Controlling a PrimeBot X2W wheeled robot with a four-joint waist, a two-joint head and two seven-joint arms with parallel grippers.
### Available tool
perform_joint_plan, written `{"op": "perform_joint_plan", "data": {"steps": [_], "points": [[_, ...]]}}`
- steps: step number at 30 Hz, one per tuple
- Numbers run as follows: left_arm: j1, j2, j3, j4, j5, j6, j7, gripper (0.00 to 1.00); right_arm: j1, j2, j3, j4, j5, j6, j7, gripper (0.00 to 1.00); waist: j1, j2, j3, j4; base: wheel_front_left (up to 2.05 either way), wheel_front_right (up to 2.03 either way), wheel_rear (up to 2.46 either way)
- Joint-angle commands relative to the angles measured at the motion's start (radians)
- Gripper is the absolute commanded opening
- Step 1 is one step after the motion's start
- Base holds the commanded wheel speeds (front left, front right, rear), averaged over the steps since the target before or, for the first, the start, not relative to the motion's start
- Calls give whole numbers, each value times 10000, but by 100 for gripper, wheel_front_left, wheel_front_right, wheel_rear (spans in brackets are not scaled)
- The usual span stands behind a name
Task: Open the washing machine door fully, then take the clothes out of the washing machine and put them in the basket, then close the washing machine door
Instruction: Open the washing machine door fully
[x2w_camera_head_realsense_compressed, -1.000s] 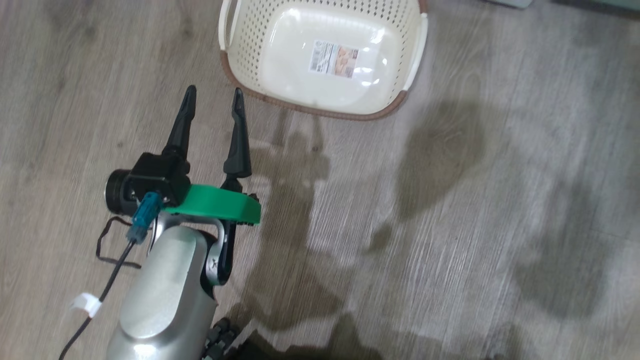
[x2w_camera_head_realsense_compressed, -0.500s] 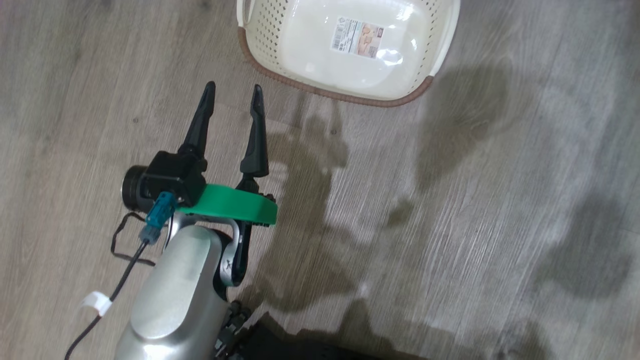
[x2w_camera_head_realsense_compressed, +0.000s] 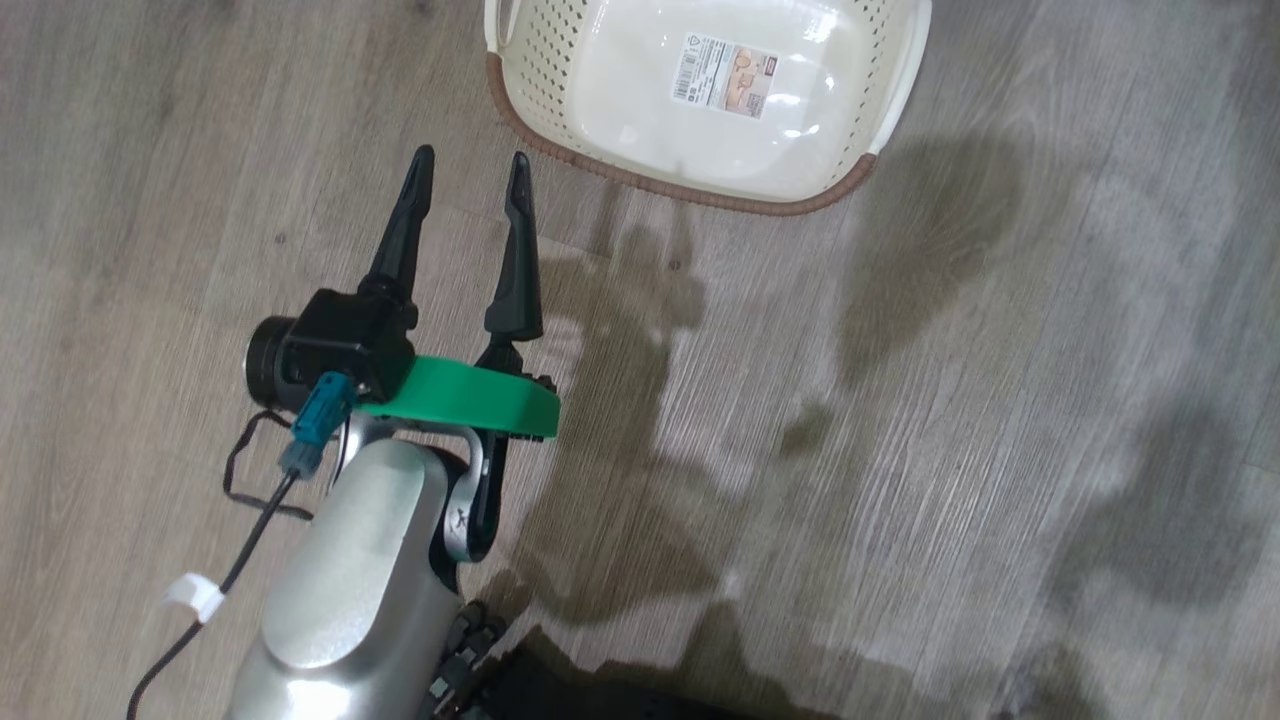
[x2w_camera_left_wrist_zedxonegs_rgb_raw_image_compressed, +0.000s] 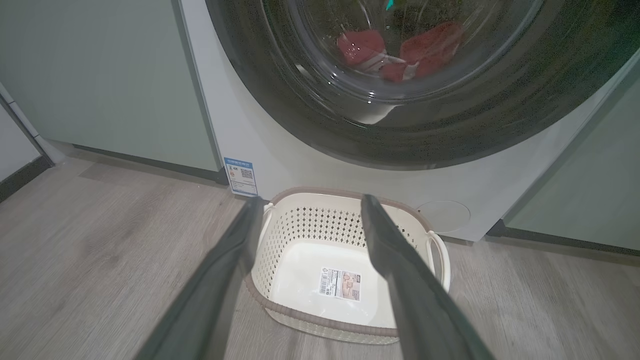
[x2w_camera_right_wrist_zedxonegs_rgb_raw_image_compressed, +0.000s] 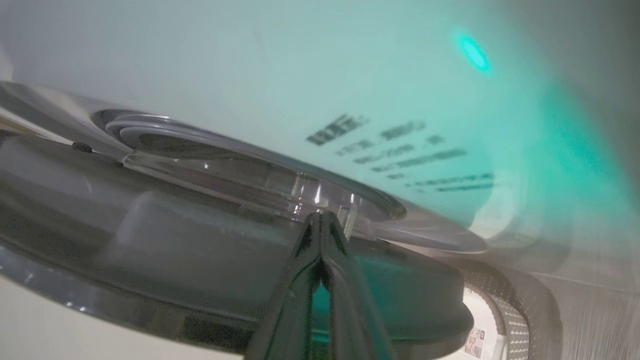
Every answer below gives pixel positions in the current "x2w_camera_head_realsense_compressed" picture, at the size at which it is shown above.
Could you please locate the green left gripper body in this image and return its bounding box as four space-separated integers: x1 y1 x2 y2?
355 355 562 563

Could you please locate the cream perforated laundry basket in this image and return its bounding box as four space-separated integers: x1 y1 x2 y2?
484 0 933 217

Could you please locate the thin black cable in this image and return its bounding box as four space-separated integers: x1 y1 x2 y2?
126 408 319 720

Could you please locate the basket product label sticker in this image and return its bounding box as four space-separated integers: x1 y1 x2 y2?
670 32 781 119

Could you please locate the white cable tag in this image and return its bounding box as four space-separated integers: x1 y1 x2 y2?
163 573 226 623

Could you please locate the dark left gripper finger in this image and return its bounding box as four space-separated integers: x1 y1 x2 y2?
357 145 437 329
474 151 546 374

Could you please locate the teal camera cable connector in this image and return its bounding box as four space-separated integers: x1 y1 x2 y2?
280 372 359 479

